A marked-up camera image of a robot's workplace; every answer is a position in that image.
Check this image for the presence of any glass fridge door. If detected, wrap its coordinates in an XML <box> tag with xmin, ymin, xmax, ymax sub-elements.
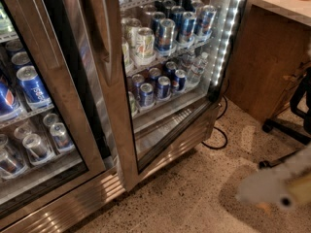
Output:
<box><xmin>0</xmin><ymin>0</ymin><xmax>106</xmax><ymax>226</ymax></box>
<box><xmin>63</xmin><ymin>0</ymin><xmax>247</xmax><ymax>189</ymax></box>

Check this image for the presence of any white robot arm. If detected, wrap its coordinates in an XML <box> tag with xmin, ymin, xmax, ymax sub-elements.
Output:
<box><xmin>236</xmin><ymin>145</ymin><xmax>311</xmax><ymax>209</ymax></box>

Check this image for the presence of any blue can bottom shelf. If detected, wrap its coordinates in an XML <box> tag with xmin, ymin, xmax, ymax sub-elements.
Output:
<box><xmin>139</xmin><ymin>83</ymin><xmax>154</xmax><ymax>107</ymax></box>

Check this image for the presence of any green soda can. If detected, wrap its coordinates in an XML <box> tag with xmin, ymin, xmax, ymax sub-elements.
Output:
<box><xmin>128</xmin><ymin>91</ymin><xmax>137</xmax><ymax>115</ymax></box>

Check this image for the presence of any clear water bottle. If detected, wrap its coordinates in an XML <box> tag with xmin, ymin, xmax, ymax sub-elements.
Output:
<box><xmin>188</xmin><ymin>52</ymin><xmax>208</xmax><ymax>84</ymax></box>

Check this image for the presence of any front blue silver can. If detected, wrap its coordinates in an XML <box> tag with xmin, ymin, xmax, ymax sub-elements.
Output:
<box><xmin>156</xmin><ymin>18</ymin><xmax>175</xmax><ymax>51</ymax></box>

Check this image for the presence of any front white 7up can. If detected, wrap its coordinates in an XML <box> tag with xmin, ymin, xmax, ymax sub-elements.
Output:
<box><xmin>121</xmin><ymin>37</ymin><xmax>130</xmax><ymax>66</ymax></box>

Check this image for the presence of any white 7up can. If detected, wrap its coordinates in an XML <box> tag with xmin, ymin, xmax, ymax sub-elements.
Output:
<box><xmin>135</xmin><ymin>27</ymin><xmax>155</xmax><ymax>59</ymax></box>
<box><xmin>121</xmin><ymin>37</ymin><xmax>130</xmax><ymax>66</ymax></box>

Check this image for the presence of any silver can lower left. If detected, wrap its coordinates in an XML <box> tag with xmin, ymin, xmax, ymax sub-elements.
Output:
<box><xmin>22</xmin><ymin>134</ymin><xmax>49</xmax><ymax>160</ymax></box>

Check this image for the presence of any blue pepsi can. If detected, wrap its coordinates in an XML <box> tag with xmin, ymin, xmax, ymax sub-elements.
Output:
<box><xmin>0</xmin><ymin>81</ymin><xmax>19</xmax><ymax>116</ymax></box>
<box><xmin>17</xmin><ymin>65</ymin><xmax>50</xmax><ymax>103</ymax></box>

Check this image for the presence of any wooden counter cabinet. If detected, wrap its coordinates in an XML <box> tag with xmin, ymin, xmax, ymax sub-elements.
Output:
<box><xmin>227</xmin><ymin>0</ymin><xmax>311</xmax><ymax>122</ymax></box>

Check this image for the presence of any black chair base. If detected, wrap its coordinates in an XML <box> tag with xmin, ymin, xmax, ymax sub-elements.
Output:
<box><xmin>259</xmin><ymin>68</ymin><xmax>311</xmax><ymax>170</ymax></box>

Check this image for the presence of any front blue pepsi can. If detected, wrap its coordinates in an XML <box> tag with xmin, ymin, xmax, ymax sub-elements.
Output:
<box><xmin>0</xmin><ymin>81</ymin><xmax>19</xmax><ymax>116</ymax></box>

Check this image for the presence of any black power cable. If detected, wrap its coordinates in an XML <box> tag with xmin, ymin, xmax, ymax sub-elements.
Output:
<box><xmin>200</xmin><ymin>95</ymin><xmax>229</xmax><ymax>150</ymax></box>

